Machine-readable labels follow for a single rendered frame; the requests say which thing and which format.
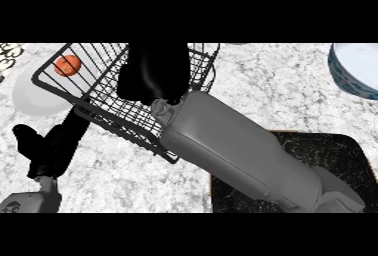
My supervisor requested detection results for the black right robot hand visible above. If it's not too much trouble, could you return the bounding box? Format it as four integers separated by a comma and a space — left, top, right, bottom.
115, 42, 192, 106

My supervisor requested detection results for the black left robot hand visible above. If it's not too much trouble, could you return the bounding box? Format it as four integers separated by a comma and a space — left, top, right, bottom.
10, 105, 91, 180

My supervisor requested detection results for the orange sweet potato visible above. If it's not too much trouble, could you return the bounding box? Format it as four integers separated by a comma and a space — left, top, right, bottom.
53, 54, 83, 78

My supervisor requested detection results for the black marbled tray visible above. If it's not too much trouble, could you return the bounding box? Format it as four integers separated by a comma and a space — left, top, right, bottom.
209, 130, 378, 214

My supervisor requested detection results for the white round plate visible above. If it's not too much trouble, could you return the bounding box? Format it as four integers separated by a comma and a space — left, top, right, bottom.
10, 64, 75, 117

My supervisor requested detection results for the black and white patterned mat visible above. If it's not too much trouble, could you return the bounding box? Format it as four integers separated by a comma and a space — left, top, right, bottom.
0, 42, 26, 84

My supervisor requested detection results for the blue patterned bowl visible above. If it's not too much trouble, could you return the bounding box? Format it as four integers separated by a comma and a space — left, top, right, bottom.
326, 42, 378, 101

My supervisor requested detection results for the black wire tiered basket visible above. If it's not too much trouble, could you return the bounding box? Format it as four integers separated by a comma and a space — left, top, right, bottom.
31, 42, 221, 165

